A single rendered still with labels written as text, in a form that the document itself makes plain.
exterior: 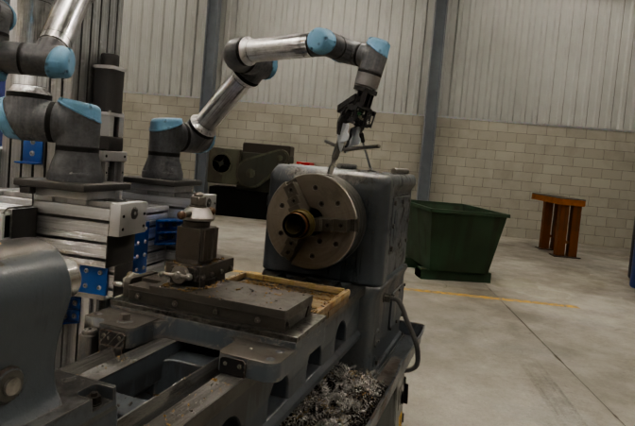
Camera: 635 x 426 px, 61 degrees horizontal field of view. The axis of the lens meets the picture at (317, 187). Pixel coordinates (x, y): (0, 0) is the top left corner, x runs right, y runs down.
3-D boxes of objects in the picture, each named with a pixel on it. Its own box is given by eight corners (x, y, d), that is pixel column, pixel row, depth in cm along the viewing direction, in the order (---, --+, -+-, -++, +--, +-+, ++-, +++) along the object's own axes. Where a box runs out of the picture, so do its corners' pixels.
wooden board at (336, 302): (242, 283, 174) (243, 270, 174) (349, 301, 163) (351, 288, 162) (191, 303, 146) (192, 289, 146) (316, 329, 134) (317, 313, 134)
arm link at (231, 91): (163, 135, 214) (244, 31, 189) (192, 138, 226) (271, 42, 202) (176, 158, 209) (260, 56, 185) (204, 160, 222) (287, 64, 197)
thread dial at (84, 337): (86, 368, 117) (90, 324, 116) (100, 372, 116) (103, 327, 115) (74, 375, 113) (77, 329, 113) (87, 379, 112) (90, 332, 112)
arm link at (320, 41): (208, 33, 184) (328, 17, 156) (231, 41, 193) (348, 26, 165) (206, 67, 184) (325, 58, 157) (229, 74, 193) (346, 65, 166)
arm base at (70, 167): (33, 178, 151) (36, 143, 150) (70, 178, 165) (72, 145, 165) (80, 183, 147) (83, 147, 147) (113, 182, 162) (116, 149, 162)
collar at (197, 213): (191, 215, 131) (192, 204, 131) (220, 220, 129) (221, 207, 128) (172, 218, 124) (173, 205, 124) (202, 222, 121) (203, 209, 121)
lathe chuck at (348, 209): (266, 247, 191) (291, 161, 187) (348, 279, 181) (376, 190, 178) (254, 249, 183) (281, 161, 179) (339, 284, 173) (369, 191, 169)
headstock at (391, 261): (310, 247, 256) (317, 165, 254) (410, 262, 240) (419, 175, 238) (254, 267, 200) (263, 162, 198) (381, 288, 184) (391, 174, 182)
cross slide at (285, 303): (157, 284, 140) (159, 267, 140) (312, 314, 126) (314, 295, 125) (112, 298, 124) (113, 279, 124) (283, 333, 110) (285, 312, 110)
